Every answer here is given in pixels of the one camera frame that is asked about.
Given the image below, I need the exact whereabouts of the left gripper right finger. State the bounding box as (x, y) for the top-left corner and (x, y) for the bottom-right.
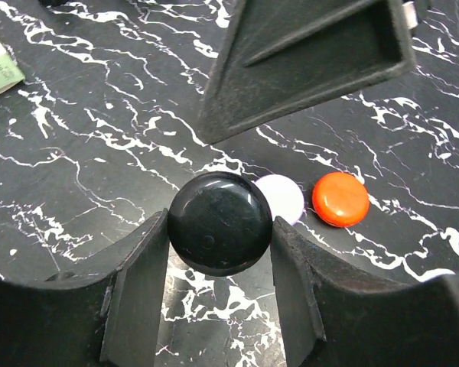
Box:
(270, 218), (459, 366)

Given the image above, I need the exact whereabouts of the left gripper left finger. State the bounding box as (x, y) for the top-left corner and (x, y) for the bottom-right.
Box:
(0, 210), (169, 366)

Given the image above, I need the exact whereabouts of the black earbud charging case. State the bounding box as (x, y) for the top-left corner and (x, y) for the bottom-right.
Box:
(168, 172), (273, 277)

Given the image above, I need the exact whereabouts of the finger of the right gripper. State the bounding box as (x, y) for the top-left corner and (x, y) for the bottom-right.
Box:
(197, 0), (415, 144)

